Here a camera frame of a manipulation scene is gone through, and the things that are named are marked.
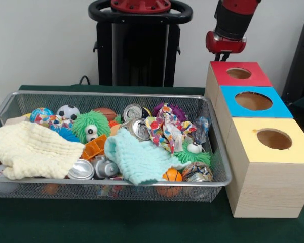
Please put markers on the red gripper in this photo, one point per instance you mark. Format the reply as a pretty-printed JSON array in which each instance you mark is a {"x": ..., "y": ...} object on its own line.
[{"x": 225, "y": 46}]

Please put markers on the purple spiky ball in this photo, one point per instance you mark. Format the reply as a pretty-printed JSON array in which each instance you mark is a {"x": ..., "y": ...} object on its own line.
[{"x": 180, "y": 112}]

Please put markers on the colourful dotted cloth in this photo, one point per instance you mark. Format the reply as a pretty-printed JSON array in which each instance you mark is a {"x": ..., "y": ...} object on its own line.
[{"x": 164, "y": 129}]

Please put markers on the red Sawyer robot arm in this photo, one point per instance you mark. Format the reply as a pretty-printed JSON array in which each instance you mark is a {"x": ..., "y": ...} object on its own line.
[{"x": 233, "y": 17}]

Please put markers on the clear mesh bin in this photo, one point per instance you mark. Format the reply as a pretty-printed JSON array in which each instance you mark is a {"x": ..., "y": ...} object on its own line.
[{"x": 218, "y": 157}]

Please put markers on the wooden box with three holes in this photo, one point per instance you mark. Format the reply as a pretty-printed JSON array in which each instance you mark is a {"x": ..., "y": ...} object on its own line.
[{"x": 266, "y": 187}]

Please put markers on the black upright stand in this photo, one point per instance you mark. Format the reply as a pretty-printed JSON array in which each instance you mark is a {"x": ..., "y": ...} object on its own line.
[{"x": 301, "y": 63}]

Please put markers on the green spiky googly-eyed ball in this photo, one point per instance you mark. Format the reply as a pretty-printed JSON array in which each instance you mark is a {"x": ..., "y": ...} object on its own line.
[
  {"x": 190, "y": 158},
  {"x": 83, "y": 122}
]

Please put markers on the silver drink can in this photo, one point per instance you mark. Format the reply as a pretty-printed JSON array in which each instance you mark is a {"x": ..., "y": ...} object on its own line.
[{"x": 138, "y": 127}]

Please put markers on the small brown football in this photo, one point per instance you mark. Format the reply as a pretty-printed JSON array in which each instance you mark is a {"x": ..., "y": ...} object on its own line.
[{"x": 106, "y": 113}]

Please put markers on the mint knitted cloth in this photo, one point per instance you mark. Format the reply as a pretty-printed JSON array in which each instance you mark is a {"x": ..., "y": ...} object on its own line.
[{"x": 136, "y": 157}]

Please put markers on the small soccer ball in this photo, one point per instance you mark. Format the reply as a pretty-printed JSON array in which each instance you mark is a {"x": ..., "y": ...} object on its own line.
[{"x": 68, "y": 111}]

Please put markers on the blue spiky ball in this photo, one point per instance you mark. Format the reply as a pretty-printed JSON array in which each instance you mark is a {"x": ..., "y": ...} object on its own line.
[{"x": 66, "y": 132}]

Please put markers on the cream knitted cloth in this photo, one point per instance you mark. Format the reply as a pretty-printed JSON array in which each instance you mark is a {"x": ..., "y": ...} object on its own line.
[{"x": 33, "y": 149}]

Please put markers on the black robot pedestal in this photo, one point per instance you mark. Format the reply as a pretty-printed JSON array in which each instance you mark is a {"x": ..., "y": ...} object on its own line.
[{"x": 134, "y": 50}]

